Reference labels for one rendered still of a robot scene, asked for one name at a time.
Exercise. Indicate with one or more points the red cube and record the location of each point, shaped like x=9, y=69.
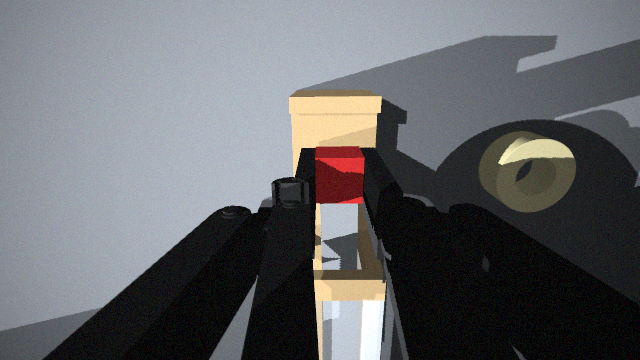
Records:
x=339, y=172

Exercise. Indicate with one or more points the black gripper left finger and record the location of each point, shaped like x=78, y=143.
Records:
x=181, y=306

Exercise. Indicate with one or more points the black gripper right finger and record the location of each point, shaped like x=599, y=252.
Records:
x=536, y=304

